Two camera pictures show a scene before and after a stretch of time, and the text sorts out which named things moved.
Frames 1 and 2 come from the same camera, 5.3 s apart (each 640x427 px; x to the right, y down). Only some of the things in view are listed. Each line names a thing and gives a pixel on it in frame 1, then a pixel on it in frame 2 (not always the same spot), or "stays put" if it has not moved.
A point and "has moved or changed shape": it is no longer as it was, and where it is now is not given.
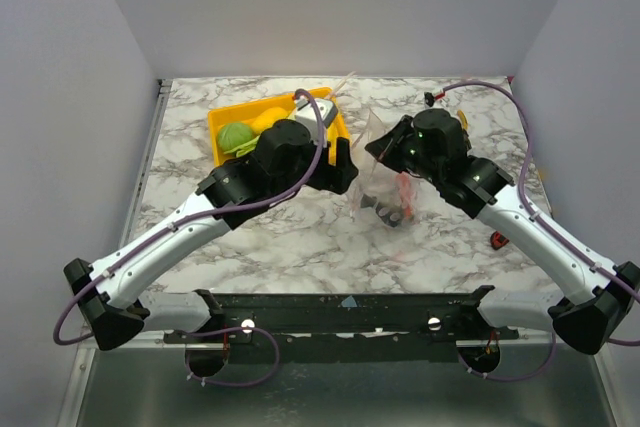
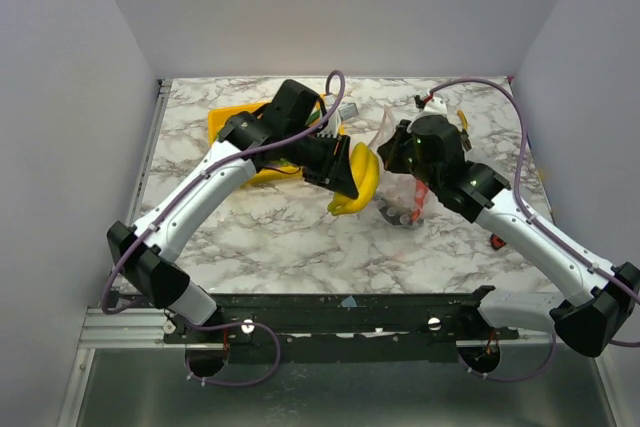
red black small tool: [498, 240] stays put
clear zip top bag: [379, 193] has moved or changed shape
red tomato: [403, 183] to [420, 191]
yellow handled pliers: [463, 118] stays put
